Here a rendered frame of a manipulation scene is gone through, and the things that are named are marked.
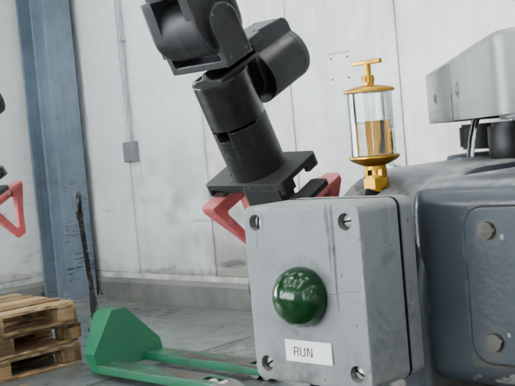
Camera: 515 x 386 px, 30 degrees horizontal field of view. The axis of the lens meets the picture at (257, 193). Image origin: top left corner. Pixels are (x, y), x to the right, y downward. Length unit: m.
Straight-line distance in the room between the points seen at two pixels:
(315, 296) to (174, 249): 8.02
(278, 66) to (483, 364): 0.52
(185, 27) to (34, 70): 8.57
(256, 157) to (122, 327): 5.33
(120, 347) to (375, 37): 2.76
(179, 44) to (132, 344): 5.40
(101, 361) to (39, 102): 3.91
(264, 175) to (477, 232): 0.48
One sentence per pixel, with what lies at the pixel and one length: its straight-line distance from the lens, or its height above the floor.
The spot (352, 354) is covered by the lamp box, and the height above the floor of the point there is 1.26.
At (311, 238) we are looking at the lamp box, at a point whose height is 1.31.
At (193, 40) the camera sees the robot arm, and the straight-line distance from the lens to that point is 0.88.
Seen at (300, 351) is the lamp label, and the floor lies 1.26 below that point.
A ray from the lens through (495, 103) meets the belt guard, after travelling 0.60.
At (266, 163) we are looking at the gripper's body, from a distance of 0.93.
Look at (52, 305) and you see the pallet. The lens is 6.42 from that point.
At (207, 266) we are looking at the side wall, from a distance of 8.20.
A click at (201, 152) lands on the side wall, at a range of 8.09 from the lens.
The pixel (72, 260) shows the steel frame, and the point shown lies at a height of 0.42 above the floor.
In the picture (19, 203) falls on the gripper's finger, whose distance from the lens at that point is 1.41.
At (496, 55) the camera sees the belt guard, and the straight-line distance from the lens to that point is 0.60.
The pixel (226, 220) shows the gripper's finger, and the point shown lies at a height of 1.28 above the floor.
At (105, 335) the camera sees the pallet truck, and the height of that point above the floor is 0.24.
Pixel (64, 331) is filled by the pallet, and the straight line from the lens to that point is 6.56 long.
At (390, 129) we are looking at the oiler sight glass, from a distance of 0.54.
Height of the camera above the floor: 1.36
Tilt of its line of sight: 3 degrees down
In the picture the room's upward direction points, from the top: 5 degrees counter-clockwise
